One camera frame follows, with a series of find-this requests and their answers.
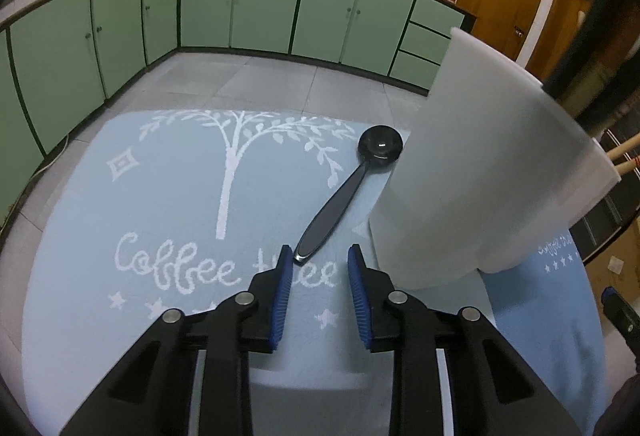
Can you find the black chopstick with silver band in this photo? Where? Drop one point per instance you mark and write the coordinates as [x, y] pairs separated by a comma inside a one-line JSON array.
[[580, 36], [607, 88]]

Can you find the plain wooden chopstick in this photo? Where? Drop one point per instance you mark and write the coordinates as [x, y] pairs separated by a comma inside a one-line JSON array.
[[625, 146]]

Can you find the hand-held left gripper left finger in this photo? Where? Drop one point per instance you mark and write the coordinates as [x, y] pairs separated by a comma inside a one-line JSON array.
[[282, 296]]

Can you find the black plastic spoon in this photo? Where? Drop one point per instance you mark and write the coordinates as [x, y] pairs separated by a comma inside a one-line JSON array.
[[332, 208]]

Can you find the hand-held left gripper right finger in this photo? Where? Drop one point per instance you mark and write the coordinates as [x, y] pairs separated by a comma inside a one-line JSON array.
[[357, 296]]

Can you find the black shelf unit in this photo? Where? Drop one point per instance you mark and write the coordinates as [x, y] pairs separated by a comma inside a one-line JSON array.
[[610, 216]]

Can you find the person's dark clothing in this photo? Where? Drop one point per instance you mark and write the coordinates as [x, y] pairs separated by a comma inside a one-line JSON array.
[[622, 406]]

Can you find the red floral orange striped chopstick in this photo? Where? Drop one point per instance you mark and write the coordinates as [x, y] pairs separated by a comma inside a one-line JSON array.
[[629, 166]]

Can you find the green kitchen base cabinets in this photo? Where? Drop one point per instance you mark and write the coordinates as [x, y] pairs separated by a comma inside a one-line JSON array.
[[265, 6]]

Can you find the blue printed tablecloth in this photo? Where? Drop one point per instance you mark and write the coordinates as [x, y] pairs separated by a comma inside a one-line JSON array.
[[175, 196]]

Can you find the brown cardboard box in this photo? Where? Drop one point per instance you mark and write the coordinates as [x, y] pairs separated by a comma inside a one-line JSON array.
[[612, 276]]

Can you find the white plastic utensil holder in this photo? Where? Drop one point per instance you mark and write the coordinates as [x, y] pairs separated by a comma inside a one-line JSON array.
[[490, 156]]

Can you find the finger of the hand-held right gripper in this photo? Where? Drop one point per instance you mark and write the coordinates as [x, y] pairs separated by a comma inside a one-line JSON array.
[[608, 295]]

